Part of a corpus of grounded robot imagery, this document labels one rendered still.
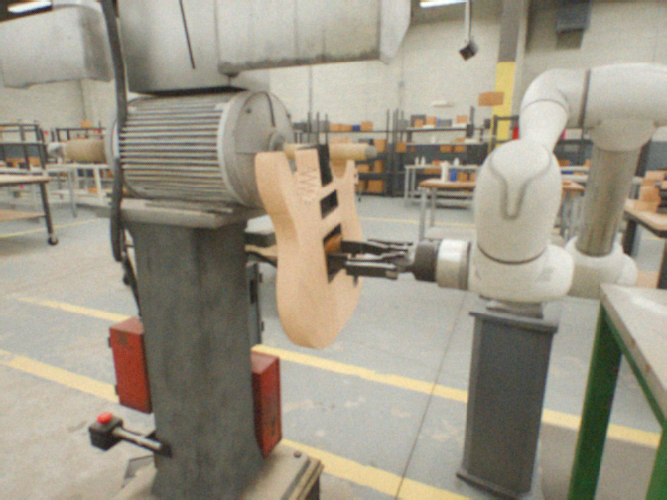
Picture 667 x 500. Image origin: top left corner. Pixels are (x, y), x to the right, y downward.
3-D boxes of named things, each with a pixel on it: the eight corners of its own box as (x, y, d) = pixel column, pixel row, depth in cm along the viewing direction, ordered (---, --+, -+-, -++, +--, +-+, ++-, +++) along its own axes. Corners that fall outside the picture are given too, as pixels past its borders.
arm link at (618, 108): (555, 268, 150) (629, 277, 139) (550, 303, 141) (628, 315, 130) (585, 55, 98) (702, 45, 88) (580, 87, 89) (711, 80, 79)
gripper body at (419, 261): (433, 291, 73) (383, 285, 77) (441, 271, 81) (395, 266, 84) (434, 253, 71) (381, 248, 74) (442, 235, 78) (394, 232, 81)
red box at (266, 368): (200, 440, 136) (192, 339, 127) (224, 418, 148) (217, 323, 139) (264, 462, 127) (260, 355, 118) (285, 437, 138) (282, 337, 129)
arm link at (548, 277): (473, 262, 80) (474, 213, 71) (566, 271, 74) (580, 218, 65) (466, 308, 74) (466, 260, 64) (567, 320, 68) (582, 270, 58)
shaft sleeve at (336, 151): (293, 151, 90) (288, 162, 89) (287, 140, 88) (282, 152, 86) (370, 151, 83) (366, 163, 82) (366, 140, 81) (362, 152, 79)
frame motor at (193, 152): (103, 207, 97) (87, 91, 91) (186, 195, 121) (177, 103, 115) (248, 219, 81) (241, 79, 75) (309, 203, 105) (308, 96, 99)
